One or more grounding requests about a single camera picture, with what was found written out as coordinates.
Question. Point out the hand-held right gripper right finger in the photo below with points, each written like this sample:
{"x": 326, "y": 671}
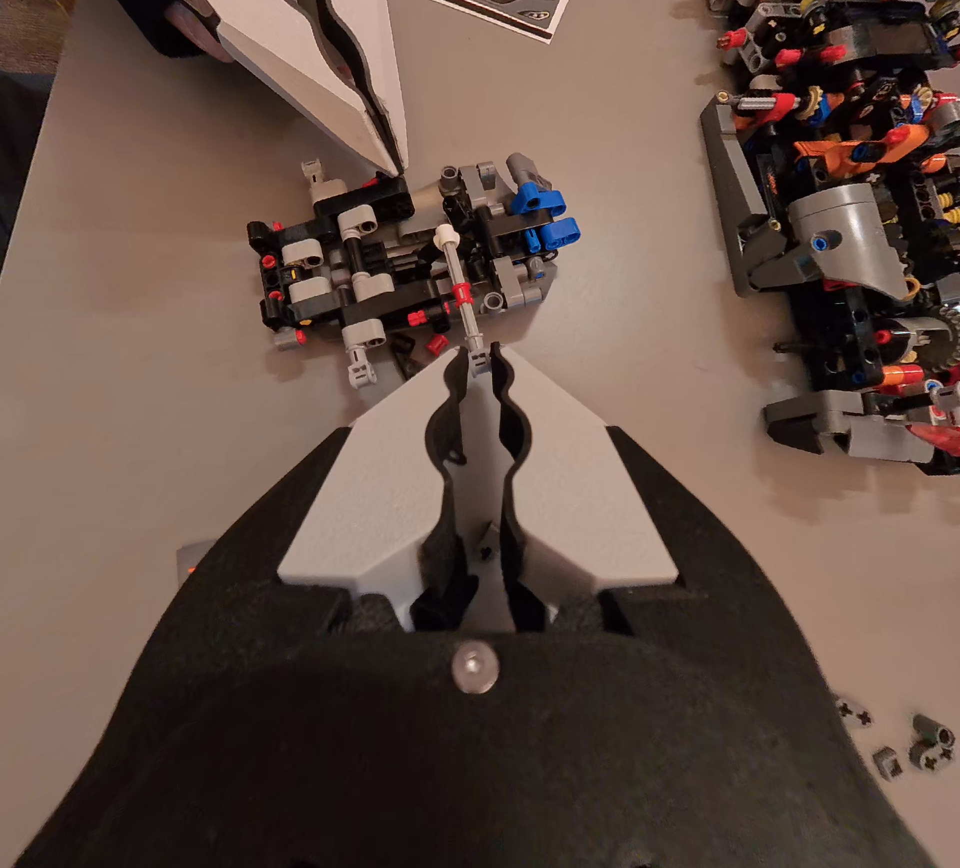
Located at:
{"x": 592, "y": 500}

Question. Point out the black lego cross pieces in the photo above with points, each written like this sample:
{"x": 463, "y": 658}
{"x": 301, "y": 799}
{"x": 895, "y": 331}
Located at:
{"x": 855, "y": 712}

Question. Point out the small dark lego pin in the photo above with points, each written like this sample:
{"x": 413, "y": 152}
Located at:
{"x": 489, "y": 541}

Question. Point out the large lego car chassis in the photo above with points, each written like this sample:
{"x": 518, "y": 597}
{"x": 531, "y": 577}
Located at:
{"x": 847, "y": 207}

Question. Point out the small black lego subassembly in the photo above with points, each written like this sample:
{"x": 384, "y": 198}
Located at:
{"x": 390, "y": 260}

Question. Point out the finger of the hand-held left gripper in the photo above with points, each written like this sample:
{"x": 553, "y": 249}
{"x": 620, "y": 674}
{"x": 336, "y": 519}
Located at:
{"x": 262, "y": 27}
{"x": 364, "y": 12}

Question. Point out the person's left hand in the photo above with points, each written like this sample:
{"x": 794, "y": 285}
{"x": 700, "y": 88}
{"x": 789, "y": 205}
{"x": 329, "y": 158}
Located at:
{"x": 199, "y": 31}

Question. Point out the grey tile with orange stripe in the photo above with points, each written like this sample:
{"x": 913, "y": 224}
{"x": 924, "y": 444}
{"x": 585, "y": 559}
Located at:
{"x": 193, "y": 559}

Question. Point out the grey lego connector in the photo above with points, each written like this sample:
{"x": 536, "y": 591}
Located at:
{"x": 931, "y": 742}

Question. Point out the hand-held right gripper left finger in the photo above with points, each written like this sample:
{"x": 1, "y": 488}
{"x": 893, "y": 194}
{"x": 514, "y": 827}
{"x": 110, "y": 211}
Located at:
{"x": 360, "y": 500}

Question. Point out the small grey lego piece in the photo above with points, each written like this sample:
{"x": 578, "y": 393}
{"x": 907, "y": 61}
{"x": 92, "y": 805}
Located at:
{"x": 889, "y": 763}

